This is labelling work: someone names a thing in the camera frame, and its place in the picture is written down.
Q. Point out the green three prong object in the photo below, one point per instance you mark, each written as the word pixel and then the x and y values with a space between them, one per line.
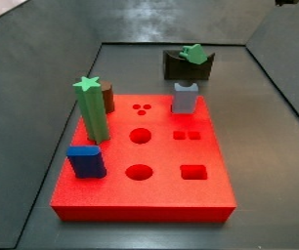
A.
pixel 193 54

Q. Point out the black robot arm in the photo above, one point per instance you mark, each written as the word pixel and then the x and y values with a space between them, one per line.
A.
pixel 283 2

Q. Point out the red peg board block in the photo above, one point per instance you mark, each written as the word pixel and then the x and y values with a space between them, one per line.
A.
pixel 165 173

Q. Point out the black curved fixture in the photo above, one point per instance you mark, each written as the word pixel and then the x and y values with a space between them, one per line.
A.
pixel 179 69

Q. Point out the green star peg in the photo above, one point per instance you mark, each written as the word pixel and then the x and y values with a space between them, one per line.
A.
pixel 91 102

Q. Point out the brown cylinder peg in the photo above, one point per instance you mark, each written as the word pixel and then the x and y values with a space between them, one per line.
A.
pixel 107 96

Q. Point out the dark blue peg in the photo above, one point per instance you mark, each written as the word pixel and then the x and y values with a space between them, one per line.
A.
pixel 87 161

